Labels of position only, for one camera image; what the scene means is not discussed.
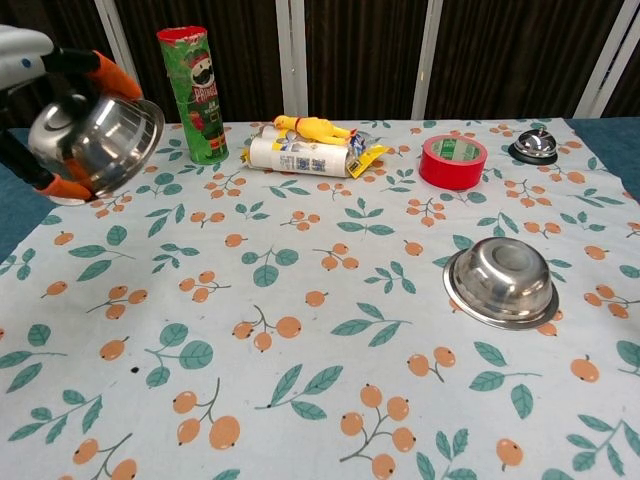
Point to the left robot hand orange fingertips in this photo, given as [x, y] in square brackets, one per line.
[22, 55]

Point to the steel bowl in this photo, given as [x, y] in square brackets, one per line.
[500, 285]
[110, 140]

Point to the floral tablecloth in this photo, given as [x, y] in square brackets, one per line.
[320, 310]

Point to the green Pringles can red lid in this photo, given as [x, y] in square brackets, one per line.
[200, 100]

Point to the white roll pack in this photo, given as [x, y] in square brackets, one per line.
[295, 160]

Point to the yellow rubber chicken toy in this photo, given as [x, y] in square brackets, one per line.
[310, 127]

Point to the yellow blue snack packet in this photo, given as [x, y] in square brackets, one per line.
[367, 155]

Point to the red tape roll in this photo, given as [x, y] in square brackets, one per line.
[447, 172]

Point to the silver service bell black base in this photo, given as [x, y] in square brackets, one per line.
[535, 145]

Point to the white metal frame post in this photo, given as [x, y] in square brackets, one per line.
[122, 60]
[291, 55]
[605, 60]
[426, 55]

